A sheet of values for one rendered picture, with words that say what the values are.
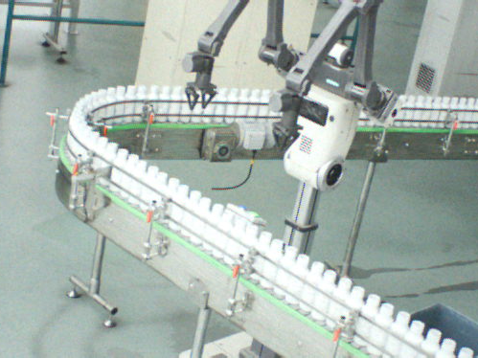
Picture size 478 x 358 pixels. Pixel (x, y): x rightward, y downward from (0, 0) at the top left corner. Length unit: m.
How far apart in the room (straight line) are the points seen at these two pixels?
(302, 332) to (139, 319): 1.91
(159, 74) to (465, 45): 3.03
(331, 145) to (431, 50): 5.51
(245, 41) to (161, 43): 0.61
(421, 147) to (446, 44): 3.67
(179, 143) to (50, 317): 1.05
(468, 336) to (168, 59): 4.19
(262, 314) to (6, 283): 2.13
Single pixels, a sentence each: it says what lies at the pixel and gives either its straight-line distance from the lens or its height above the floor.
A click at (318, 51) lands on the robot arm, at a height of 1.76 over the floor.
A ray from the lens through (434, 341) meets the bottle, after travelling 3.17.
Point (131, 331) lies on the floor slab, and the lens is 5.12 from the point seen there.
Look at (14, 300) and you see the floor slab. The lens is 5.25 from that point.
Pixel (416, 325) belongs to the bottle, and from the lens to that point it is 3.20.
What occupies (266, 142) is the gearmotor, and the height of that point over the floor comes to 0.97.
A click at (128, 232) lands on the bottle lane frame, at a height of 0.90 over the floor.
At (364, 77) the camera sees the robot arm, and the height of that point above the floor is 1.65.
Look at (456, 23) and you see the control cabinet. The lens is 9.26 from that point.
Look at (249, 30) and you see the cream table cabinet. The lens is 7.60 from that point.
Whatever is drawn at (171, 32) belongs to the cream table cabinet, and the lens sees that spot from 7.45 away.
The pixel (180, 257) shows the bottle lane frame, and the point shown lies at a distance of 3.78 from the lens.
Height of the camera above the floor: 2.59
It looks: 21 degrees down
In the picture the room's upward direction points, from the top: 12 degrees clockwise
